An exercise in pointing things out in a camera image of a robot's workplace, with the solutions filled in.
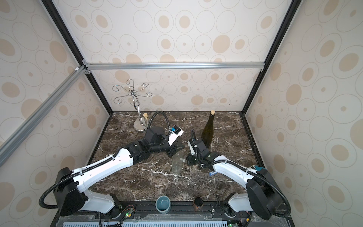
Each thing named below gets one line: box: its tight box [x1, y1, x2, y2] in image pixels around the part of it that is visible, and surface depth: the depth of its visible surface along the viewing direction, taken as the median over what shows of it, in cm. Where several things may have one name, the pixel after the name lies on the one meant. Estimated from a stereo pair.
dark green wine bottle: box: [201, 110, 216, 149], surface depth 85 cm
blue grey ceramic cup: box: [155, 195, 172, 215], surface depth 73 cm
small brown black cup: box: [192, 196, 204, 212], surface depth 70 cm
